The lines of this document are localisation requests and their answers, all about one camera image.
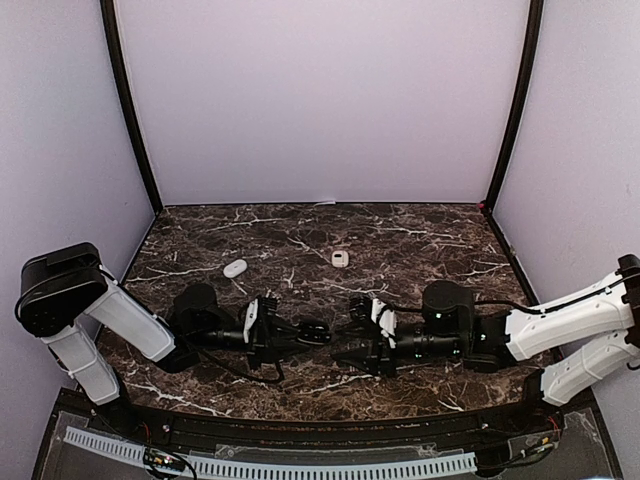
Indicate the white oval charging case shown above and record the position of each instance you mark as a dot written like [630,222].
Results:
[235,268]

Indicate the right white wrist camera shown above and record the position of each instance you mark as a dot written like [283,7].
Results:
[383,317]

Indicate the black frame post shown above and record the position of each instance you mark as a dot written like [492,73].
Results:
[528,54]
[126,100]

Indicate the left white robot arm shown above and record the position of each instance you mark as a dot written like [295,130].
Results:
[64,291]

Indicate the black round charging case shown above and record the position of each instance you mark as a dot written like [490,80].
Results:
[314,332]

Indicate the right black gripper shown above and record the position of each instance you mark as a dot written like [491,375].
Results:
[370,355]

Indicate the black front table rail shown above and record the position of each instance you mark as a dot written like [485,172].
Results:
[456,429]

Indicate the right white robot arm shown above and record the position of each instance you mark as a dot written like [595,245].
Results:
[605,316]

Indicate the right black frame post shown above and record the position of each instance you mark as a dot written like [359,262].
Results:
[528,54]

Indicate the left black frame post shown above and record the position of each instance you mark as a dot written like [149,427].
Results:
[126,100]

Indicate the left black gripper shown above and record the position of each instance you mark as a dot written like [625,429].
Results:
[265,339]

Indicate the white slotted cable duct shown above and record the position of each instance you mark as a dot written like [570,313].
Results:
[252,463]

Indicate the beige gold-rimmed charging case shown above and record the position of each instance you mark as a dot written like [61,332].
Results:
[340,259]

